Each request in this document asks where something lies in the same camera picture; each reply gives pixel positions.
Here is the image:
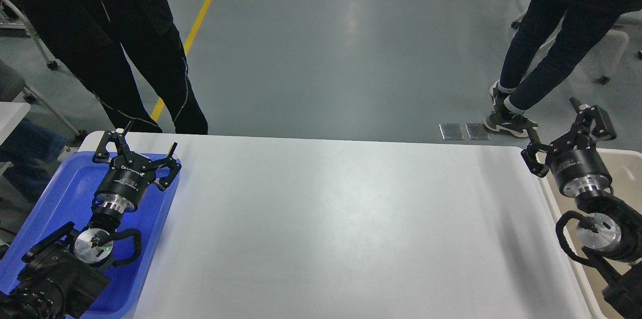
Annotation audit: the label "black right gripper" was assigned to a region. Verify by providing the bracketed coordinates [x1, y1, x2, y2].
[521, 97, 617, 198]

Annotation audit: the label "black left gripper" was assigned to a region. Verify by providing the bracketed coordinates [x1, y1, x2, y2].
[92, 120, 183, 205]

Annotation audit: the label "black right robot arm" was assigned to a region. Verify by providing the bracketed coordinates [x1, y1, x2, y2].
[521, 97, 641, 318]

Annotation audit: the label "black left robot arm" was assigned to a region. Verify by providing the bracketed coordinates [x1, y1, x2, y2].
[2, 131, 183, 318]

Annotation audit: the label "right floor outlet plate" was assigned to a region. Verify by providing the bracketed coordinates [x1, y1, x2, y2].
[465, 124, 491, 141]

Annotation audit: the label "floor outlet plate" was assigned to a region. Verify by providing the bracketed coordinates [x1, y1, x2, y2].
[439, 124, 464, 141]
[465, 124, 491, 141]

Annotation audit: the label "grey chair at left edge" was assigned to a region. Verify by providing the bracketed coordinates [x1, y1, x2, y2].
[1, 61, 88, 141]

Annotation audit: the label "seated person blue jeans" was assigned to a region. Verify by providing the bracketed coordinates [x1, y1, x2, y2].
[1, 118, 79, 203]

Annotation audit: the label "left floor outlet plate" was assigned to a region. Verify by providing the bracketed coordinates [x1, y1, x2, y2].
[439, 124, 464, 141]

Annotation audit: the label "white office chair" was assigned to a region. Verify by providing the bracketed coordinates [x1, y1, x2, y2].
[511, 8, 642, 85]

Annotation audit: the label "white side table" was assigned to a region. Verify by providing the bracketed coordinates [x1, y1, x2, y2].
[1, 102, 31, 144]

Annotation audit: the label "person in dark jeans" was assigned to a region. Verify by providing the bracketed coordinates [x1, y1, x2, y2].
[484, 0, 640, 138]

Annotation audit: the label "person in black clothes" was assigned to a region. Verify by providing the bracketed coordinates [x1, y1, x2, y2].
[18, 0, 209, 135]

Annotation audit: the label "grey chair with white frame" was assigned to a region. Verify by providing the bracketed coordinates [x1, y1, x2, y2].
[1, 0, 58, 71]

